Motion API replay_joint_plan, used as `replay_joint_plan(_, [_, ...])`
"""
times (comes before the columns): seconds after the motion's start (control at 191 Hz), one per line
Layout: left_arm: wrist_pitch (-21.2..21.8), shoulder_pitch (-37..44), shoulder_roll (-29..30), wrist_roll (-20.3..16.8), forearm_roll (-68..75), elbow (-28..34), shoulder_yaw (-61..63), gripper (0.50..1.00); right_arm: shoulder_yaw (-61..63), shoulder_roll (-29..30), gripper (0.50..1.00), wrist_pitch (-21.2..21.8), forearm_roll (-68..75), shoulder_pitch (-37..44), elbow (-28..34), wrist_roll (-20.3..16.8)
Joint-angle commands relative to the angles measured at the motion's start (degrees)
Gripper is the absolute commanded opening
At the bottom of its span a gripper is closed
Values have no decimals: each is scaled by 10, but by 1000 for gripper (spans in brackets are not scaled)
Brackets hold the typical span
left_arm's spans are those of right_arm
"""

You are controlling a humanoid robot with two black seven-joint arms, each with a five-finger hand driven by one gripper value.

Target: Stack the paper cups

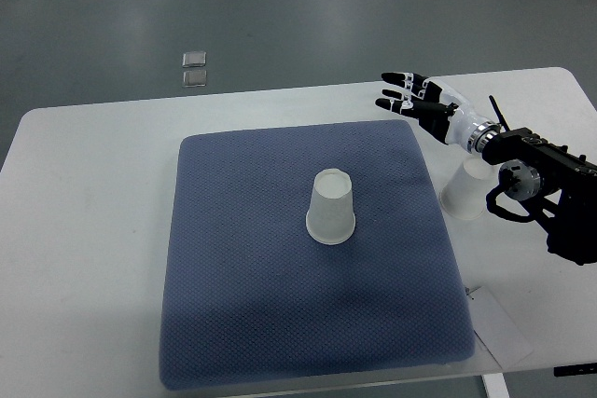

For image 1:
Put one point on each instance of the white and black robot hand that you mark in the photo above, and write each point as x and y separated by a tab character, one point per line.
441	110

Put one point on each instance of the white paper cup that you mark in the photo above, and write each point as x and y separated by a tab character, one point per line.
463	197
330	218

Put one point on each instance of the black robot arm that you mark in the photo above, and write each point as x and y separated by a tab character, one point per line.
541	182

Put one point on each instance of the white paper cup on cushion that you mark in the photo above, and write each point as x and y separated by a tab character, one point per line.
330	218

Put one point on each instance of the upper floor socket plate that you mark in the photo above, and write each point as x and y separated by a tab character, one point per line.
195	58

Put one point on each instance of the blue textured cushion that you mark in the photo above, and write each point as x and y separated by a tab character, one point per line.
249	295

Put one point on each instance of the white table leg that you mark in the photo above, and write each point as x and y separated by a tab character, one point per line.
495	386

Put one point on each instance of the black table control panel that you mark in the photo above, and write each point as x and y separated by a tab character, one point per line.
575	370

